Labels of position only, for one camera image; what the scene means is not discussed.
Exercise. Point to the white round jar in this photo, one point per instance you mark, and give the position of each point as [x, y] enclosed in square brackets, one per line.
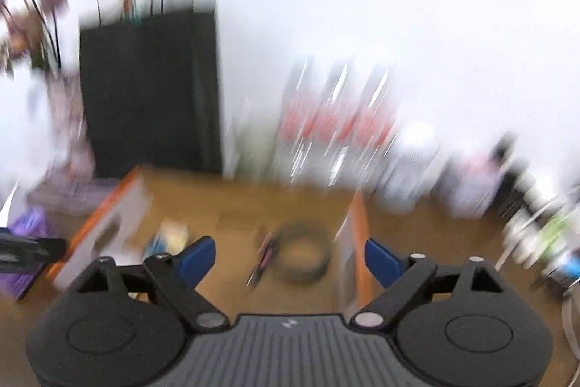
[412, 169]

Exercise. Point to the black and white bottle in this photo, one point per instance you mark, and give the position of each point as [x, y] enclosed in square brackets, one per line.
[516, 174]

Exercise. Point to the white and pink small box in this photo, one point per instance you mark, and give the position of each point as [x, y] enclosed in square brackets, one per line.
[473, 187]

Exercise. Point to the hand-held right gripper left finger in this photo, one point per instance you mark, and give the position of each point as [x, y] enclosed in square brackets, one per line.
[199, 256]

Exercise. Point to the black paper bag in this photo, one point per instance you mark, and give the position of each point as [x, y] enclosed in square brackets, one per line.
[149, 97]

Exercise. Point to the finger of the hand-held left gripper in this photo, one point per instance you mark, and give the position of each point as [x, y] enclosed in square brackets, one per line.
[27, 252]

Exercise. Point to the purple cloth pouch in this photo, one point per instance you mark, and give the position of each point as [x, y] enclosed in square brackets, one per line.
[29, 228]

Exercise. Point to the pile of green white clutter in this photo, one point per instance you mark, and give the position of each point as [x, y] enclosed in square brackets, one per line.
[543, 233]

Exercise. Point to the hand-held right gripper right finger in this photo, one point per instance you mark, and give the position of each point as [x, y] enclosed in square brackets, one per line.
[383, 262]

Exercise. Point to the red pen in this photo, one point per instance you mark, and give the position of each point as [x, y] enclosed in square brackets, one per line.
[263, 255]

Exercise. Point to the pack of red-label water bottles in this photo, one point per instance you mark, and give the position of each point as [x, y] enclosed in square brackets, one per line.
[337, 119]

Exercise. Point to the orange cardboard box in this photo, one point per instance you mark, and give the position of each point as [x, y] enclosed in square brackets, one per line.
[108, 224]

